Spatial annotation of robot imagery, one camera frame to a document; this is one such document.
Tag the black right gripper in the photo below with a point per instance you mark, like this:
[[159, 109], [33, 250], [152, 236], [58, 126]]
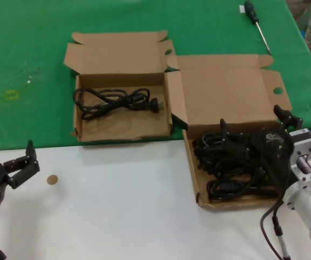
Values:
[[271, 146]]

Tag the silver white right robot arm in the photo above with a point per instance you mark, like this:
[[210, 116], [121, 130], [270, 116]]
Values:
[[306, 195]]

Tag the large open cardboard box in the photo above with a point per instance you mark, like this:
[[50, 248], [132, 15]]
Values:
[[225, 89]]

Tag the small open cardboard box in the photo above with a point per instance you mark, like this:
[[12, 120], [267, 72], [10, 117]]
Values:
[[117, 62]]

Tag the brown round cardboard disc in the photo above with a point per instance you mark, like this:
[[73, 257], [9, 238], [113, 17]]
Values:
[[52, 179]]

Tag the green black screwdriver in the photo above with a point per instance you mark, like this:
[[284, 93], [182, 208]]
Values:
[[252, 12]]

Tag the small white tag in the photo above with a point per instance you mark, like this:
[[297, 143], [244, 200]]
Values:
[[241, 9]]

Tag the green tablecloth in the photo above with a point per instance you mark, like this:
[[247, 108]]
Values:
[[36, 40]]

